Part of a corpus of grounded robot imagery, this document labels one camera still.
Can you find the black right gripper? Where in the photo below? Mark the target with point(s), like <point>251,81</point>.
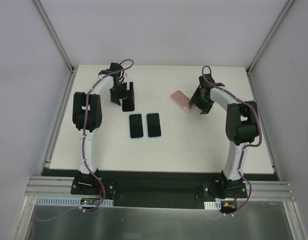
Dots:
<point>198,100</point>

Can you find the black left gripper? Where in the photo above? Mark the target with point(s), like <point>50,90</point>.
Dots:
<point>127,97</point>

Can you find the black phone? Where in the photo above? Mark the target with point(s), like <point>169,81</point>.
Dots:
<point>128,105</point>
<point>135,126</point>

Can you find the pink phone case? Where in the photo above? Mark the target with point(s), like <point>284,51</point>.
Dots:
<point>182,101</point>

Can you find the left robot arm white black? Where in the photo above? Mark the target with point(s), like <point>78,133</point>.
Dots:
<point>87,110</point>

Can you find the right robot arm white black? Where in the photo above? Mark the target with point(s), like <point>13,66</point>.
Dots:
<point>242,123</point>

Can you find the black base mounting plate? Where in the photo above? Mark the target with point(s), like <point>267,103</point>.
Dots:
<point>173,190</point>

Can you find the right white cable duct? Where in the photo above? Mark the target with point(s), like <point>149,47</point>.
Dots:
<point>220,204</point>

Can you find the white cable duct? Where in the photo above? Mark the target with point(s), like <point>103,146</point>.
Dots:
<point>73,201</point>
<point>220,204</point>

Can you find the aluminium front rail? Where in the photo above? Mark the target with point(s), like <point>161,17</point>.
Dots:
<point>279,191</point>

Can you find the left aluminium frame post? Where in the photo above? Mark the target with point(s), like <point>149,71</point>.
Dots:
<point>53,34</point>

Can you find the aluminium frame post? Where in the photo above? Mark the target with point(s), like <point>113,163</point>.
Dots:
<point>270,35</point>
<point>53,34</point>

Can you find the left white cable duct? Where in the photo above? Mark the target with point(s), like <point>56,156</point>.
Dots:
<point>73,201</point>

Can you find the right aluminium frame post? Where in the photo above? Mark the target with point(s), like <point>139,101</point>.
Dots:
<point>270,35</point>

